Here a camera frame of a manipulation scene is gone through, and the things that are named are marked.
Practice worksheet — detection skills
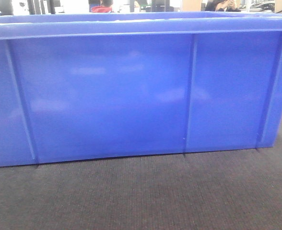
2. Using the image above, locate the person in red shirt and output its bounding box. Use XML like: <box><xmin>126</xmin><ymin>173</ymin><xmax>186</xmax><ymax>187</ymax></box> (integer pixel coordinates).
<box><xmin>91</xmin><ymin>0</ymin><xmax>114</xmax><ymax>13</ymax></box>

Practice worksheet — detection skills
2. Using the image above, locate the large blue plastic bin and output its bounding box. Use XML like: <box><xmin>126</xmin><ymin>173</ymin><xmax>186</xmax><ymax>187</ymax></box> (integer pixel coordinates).
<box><xmin>0</xmin><ymin>11</ymin><xmax>282</xmax><ymax>167</ymax></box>

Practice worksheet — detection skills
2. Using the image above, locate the person in dark clothes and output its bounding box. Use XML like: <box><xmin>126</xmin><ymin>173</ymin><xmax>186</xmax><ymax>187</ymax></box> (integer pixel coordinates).
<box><xmin>205</xmin><ymin>0</ymin><xmax>241</xmax><ymax>12</ymax></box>

